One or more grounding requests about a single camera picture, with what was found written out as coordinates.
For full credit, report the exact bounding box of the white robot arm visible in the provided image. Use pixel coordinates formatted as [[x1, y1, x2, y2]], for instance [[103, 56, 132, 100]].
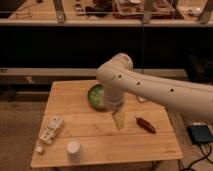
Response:
[[96, 53, 213, 123]]

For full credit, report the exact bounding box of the green bowl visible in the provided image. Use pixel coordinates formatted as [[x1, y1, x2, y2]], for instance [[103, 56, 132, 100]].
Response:
[[87, 84, 105, 110]]

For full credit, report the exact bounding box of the white card on table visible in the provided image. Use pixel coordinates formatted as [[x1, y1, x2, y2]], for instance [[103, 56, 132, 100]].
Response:
[[138, 96, 148, 103]]

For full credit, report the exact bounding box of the red chili pepper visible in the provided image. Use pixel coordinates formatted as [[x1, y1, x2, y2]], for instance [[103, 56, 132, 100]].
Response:
[[136, 117, 156, 134]]

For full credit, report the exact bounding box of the wooden table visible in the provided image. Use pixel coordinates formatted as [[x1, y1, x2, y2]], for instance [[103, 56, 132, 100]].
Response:
[[31, 80, 183, 168]]

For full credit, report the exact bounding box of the crumpled white packet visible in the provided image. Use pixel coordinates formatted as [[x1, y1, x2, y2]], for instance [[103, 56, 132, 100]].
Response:
[[39, 116, 64, 145]]

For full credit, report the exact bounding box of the white paper cup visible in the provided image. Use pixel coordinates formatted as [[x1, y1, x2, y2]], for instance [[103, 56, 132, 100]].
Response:
[[67, 140, 81, 162]]

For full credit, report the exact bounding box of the small white cube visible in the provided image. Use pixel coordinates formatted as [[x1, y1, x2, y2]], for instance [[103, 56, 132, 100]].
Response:
[[36, 146, 44, 155]]

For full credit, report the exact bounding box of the long workbench shelf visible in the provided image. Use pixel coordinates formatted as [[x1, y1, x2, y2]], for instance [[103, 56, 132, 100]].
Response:
[[0, 0, 213, 27]]

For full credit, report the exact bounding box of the black foot pedal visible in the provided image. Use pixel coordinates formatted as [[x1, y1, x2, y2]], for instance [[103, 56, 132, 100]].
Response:
[[187, 125, 213, 144]]

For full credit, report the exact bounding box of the black cable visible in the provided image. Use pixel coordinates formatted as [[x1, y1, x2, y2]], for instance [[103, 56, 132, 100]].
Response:
[[177, 143, 213, 171]]

